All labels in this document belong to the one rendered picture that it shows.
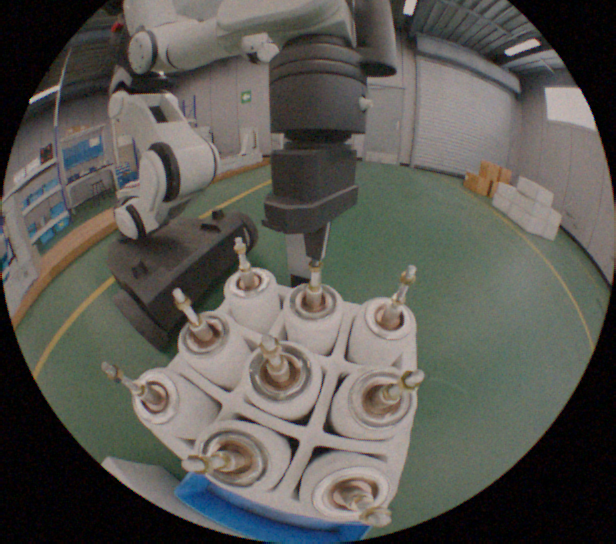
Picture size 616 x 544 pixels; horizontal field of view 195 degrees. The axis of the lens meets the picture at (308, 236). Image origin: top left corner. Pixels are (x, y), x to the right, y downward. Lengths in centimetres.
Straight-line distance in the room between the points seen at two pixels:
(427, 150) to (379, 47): 511
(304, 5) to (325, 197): 15
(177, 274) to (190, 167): 28
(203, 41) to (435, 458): 81
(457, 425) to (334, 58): 67
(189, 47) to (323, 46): 19
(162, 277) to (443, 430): 79
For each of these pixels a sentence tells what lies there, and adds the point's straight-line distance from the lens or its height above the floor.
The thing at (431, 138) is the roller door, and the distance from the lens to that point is 530.
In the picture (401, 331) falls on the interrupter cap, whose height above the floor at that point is 25.
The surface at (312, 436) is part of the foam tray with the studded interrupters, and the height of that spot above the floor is 18.
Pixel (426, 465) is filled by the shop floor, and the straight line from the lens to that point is 56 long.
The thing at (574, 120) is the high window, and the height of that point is 257.
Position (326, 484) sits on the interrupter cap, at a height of 25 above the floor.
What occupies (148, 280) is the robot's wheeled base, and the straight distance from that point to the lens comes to 54.
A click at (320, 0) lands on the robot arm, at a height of 58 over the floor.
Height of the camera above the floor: 47
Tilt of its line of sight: 30 degrees down
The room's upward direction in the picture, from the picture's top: straight up
